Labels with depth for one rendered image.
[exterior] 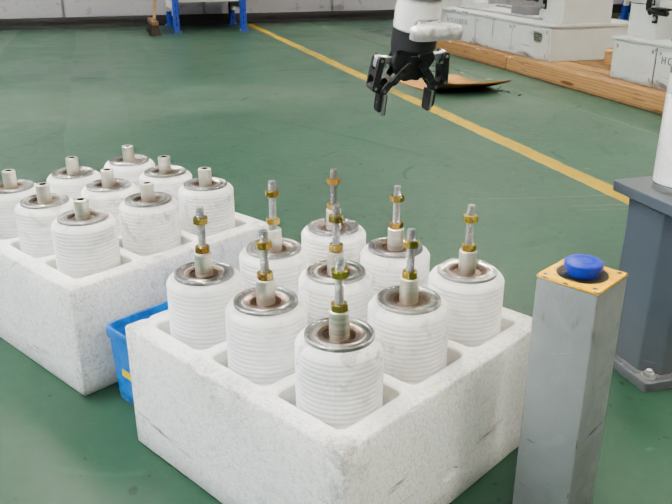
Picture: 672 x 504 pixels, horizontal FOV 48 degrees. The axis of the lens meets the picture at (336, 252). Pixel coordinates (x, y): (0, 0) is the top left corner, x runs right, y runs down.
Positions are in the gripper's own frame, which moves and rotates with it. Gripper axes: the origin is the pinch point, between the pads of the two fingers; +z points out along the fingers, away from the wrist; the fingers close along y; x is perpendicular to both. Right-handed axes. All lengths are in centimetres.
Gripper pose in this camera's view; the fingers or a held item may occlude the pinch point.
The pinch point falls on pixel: (403, 108)
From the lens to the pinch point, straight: 133.3
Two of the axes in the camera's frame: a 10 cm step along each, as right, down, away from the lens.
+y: -9.0, 1.7, -4.1
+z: -0.9, 8.3, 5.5
